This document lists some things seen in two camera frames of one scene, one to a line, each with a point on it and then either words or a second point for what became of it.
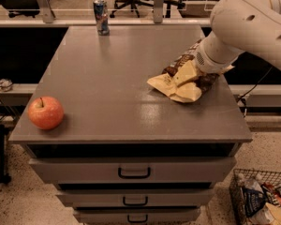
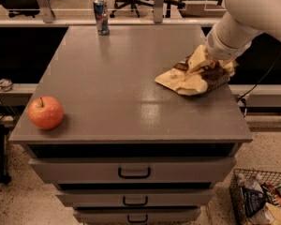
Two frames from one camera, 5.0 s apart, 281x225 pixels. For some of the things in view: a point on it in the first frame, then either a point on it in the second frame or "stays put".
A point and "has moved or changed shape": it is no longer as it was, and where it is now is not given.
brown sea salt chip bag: [184, 81] has moved or changed shape
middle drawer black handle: [134, 204] stays put
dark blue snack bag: [254, 201] stays put
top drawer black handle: [144, 176] stays put
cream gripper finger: [184, 72] -> [198, 57]
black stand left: [1, 176] stays put
